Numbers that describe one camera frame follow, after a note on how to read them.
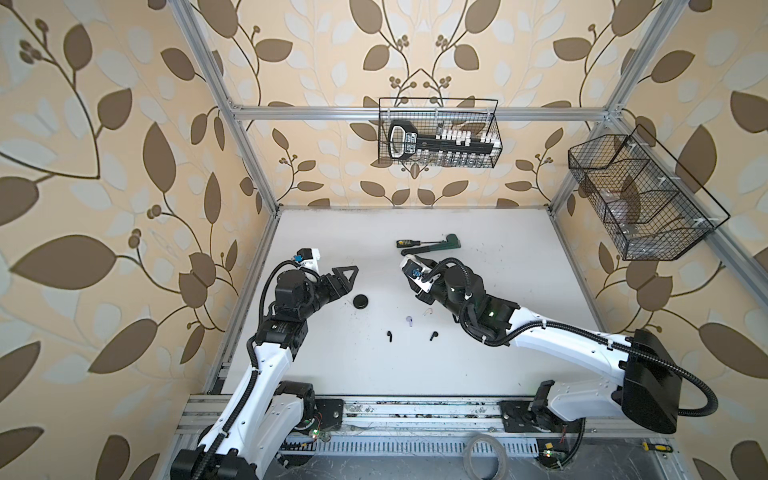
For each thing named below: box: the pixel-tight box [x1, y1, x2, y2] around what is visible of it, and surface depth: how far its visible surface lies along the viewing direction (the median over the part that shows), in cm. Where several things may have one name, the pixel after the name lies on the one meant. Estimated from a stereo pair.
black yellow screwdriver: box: [396, 240, 446, 248], surface depth 110 cm
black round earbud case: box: [353, 294, 369, 310], surface depth 96 cm
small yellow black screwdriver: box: [641, 442, 674, 453], surface depth 71 cm
